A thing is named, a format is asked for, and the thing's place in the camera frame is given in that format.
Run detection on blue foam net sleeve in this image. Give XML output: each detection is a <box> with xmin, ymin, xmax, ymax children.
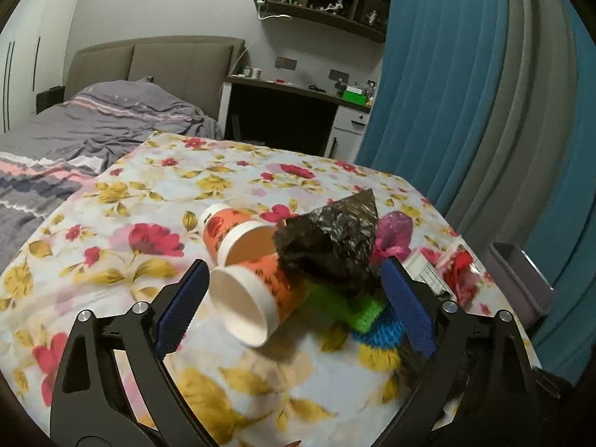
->
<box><xmin>347</xmin><ymin>302</ymin><xmax>415</xmax><ymax>350</ymax></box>

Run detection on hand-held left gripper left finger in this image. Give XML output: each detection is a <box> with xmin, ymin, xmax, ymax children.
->
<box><xmin>49</xmin><ymin>258</ymin><xmax>219</xmax><ymax>447</ymax></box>

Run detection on dark-topped white desk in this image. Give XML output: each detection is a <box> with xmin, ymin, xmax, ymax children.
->
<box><xmin>219</xmin><ymin>74</ymin><xmax>374</xmax><ymax>159</ymax></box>

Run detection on green foam net sleeve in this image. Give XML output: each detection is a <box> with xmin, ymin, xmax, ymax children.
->
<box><xmin>302</xmin><ymin>282</ymin><xmax>387</xmax><ymax>336</ymax></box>

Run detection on blue curtain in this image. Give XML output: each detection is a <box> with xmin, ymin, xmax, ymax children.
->
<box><xmin>524</xmin><ymin>0</ymin><xmax>596</xmax><ymax>375</ymax></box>
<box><xmin>354</xmin><ymin>0</ymin><xmax>529</xmax><ymax>208</ymax></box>

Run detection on orange paper cup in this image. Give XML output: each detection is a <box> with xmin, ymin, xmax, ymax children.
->
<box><xmin>208</xmin><ymin>251</ymin><xmax>310</xmax><ymax>349</ymax></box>
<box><xmin>200</xmin><ymin>204</ymin><xmax>280</xmax><ymax>264</ymax></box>

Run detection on white wardrobe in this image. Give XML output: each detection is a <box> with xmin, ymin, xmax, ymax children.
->
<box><xmin>0</xmin><ymin>0</ymin><xmax>101</xmax><ymax>133</ymax></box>

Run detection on white grid-print paper cup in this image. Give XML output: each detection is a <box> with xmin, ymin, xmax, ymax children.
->
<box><xmin>410</xmin><ymin>261</ymin><xmax>451</xmax><ymax>296</ymax></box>

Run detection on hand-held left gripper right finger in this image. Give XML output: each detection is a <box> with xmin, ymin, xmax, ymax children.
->
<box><xmin>379</xmin><ymin>256</ymin><xmax>543</xmax><ymax>447</ymax></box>

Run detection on grey striped duvet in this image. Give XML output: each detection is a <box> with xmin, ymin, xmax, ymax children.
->
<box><xmin>0</xmin><ymin>79</ymin><xmax>223</xmax><ymax>252</ymax></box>

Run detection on dark wall shelf unit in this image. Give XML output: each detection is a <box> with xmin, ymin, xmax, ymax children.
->
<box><xmin>254</xmin><ymin>0</ymin><xmax>396</xmax><ymax>44</ymax></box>

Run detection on pink plastic bag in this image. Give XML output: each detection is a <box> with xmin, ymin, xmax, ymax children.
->
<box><xmin>370</xmin><ymin>211</ymin><xmax>413</xmax><ymax>266</ymax></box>

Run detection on white cable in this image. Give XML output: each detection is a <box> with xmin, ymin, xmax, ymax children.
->
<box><xmin>257</xmin><ymin>2</ymin><xmax>290</xmax><ymax>22</ymax></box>

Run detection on black nightstand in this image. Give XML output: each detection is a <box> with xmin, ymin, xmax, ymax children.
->
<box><xmin>36</xmin><ymin>86</ymin><xmax>65</xmax><ymax>113</ymax></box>

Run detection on grey plastic bin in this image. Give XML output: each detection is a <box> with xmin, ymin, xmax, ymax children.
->
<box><xmin>491</xmin><ymin>241</ymin><xmax>555</xmax><ymax>320</ymax></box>

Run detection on grey curtain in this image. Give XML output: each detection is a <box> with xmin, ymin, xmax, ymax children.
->
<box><xmin>440</xmin><ymin>0</ymin><xmax>585</xmax><ymax>250</ymax></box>

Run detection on floral tablecloth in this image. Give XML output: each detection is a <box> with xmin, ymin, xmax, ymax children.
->
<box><xmin>0</xmin><ymin>130</ymin><xmax>543</xmax><ymax>447</ymax></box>

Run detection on green box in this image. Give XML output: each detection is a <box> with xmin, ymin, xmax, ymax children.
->
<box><xmin>342</xmin><ymin>86</ymin><xmax>371</xmax><ymax>106</ymax></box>

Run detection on black foil wrapper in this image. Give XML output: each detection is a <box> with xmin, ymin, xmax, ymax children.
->
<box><xmin>272</xmin><ymin>188</ymin><xmax>385</xmax><ymax>296</ymax></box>

